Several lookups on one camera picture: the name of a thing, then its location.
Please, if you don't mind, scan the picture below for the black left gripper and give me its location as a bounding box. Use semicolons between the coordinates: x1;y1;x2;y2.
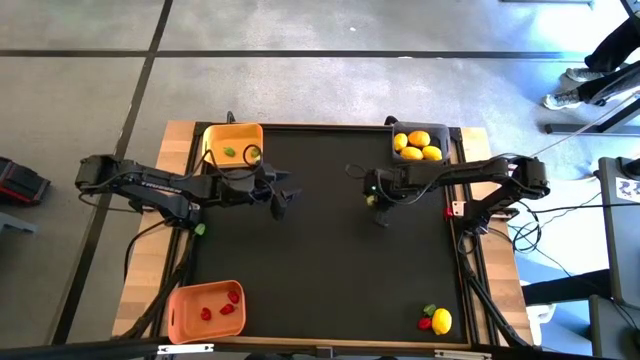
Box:
234;167;304;221

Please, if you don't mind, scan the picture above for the translucent grey plastic bin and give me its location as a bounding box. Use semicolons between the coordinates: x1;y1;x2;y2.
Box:
390;121;452;165

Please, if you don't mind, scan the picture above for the yellow plastic basket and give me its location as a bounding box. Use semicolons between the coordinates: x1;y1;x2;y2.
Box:
201;122;265;170

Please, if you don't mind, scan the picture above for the black table mat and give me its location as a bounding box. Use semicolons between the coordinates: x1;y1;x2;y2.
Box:
192;127;469;346

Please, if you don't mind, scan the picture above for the orange plastic basket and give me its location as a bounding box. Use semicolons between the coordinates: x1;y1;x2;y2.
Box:
166;279;247;345

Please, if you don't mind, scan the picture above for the grey cabinet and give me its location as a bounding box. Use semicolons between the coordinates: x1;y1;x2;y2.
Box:
588;156;640;360

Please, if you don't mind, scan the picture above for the white printed paper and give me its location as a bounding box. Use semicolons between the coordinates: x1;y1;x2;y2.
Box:
614;177;640;204

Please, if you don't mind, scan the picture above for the person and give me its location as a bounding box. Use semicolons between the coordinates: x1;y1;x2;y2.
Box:
542;17;640;111

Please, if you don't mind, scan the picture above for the red and black case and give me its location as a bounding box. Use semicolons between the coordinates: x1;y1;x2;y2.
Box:
0;156;52;206

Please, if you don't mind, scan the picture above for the grey floor object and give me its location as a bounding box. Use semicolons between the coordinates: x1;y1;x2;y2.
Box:
0;212;39;236

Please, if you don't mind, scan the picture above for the silver frame bracket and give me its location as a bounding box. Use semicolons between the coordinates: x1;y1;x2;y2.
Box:
157;342;215;356
433;349;494;360

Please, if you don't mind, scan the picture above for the black floor cable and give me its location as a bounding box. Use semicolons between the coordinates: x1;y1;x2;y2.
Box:
507;199;640;281

